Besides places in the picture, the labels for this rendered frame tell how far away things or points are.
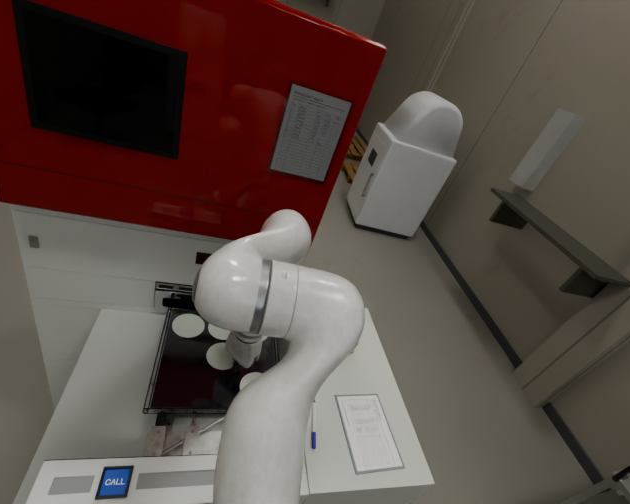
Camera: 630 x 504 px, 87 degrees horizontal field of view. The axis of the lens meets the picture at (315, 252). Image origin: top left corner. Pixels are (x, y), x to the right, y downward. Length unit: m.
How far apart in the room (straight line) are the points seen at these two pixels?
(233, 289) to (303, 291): 0.08
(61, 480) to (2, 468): 1.13
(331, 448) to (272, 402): 0.61
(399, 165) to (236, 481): 3.57
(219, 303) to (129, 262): 0.80
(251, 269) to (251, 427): 0.17
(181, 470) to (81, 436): 0.31
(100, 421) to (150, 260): 0.46
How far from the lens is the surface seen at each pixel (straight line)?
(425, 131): 3.81
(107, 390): 1.17
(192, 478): 0.91
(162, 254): 1.15
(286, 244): 0.50
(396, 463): 1.07
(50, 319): 1.46
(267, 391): 0.41
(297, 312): 0.41
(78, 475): 0.93
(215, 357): 1.13
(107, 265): 1.22
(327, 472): 0.97
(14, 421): 2.14
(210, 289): 0.41
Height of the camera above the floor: 1.82
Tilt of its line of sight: 33 degrees down
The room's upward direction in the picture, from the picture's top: 22 degrees clockwise
